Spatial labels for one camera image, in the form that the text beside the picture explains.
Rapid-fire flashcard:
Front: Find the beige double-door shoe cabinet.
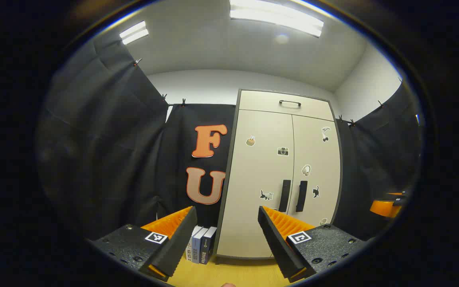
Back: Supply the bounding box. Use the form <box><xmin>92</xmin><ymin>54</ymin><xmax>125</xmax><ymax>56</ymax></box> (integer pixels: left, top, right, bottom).
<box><xmin>214</xmin><ymin>89</ymin><xmax>343</xmax><ymax>264</ymax></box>

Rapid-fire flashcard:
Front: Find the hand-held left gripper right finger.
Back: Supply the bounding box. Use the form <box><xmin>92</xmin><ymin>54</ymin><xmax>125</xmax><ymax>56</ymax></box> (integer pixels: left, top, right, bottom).
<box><xmin>257</xmin><ymin>205</ymin><xmax>367</xmax><ymax>283</ymax></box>

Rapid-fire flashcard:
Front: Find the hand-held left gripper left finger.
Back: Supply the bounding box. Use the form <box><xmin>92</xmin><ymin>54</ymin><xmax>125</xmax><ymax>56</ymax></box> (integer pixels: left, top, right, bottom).
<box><xmin>88</xmin><ymin>206</ymin><xmax>198</xmax><ymax>282</ymax></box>

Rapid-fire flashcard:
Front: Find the black backdrop cloth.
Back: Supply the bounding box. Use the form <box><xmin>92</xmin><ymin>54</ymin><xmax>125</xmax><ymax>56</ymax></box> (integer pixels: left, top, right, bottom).
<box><xmin>36</xmin><ymin>38</ymin><xmax>236</xmax><ymax>242</ymax></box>
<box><xmin>333</xmin><ymin>82</ymin><xmax>422</xmax><ymax>240</ymax></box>

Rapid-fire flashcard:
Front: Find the beige cabinet drawer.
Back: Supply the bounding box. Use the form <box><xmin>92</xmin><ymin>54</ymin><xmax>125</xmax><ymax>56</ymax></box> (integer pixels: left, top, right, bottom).
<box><xmin>238</xmin><ymin>90</ymin><xmax>335</xmax><ymax>121</ymax></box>

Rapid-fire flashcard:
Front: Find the small ceiling light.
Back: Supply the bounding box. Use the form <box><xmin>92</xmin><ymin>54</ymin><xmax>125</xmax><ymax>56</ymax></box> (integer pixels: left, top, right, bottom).
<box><xmin>120</xmin><ymin>21</ymin><xmax>149</xmax><ymax>45</ymax></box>

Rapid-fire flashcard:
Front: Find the large ceiling light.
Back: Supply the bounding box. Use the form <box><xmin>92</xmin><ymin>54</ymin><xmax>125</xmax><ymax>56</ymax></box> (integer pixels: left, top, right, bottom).
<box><xmin>229</xmin><ymin>0</ymin><xmax>324</xmax><ymax>38</ymax></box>

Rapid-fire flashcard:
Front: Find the beige cabinet door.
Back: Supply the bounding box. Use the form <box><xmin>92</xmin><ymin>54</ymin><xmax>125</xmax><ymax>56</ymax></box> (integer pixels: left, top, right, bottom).
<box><xmin>216</xmin><ymin>110</ymin><xmax>294</xmax><ymax>259</ymax></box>
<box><xmin>287</xmin><ymin>115</ymin><xmax>341</xmax><ymax>228</ymax></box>

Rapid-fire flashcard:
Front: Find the white book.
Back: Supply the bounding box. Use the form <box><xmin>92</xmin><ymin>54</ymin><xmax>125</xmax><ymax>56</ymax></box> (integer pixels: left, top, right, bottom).
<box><xmin>186</xmin><ymin>226</ymin><xmax>203</xmax><ymax>261</ymax></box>

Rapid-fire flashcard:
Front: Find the light blue book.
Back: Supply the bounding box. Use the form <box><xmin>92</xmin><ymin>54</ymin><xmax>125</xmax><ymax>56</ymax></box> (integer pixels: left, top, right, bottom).
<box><xmin>192</xmin><ymin>227</ymin><xmax>209</xmax><ymax>263</ymax></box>

